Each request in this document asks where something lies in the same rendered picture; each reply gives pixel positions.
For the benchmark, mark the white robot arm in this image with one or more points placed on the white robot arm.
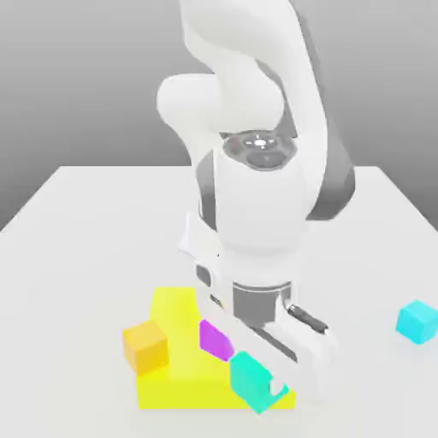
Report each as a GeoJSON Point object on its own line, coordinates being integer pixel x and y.
{"type": "Point", "coordinates": [260, 205]}

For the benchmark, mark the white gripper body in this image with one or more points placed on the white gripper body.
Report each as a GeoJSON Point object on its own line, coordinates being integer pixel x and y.
{"type": "Point", "coordinates": [313, 359]}

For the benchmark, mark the small cyan cube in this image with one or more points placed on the small cyan cube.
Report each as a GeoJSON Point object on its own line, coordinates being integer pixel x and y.
{"type": "Point", "coordinates": [417, 321]}

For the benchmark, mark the small orange cube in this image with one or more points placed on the small orange cube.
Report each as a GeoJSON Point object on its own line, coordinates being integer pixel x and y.
{"type": "Point", "coordinates": [145, 347]}

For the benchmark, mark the small teal cube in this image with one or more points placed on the small teal cube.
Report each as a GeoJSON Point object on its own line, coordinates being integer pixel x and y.
{"type": "Point", "coordinates": [249, 379]}

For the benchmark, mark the large yellow box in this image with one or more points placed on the large yellow box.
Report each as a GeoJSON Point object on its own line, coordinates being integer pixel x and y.
{"type": "Point", "coordinates": [184, 386]}

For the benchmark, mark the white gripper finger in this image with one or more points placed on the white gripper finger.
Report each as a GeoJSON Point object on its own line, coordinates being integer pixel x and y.
{"type": "Point", "coordinates": [278, 386]}

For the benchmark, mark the small magenta cube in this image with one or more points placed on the small magenta cube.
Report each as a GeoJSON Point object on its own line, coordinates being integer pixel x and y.
{"type": "Point", "coordinates": [214, 340]}

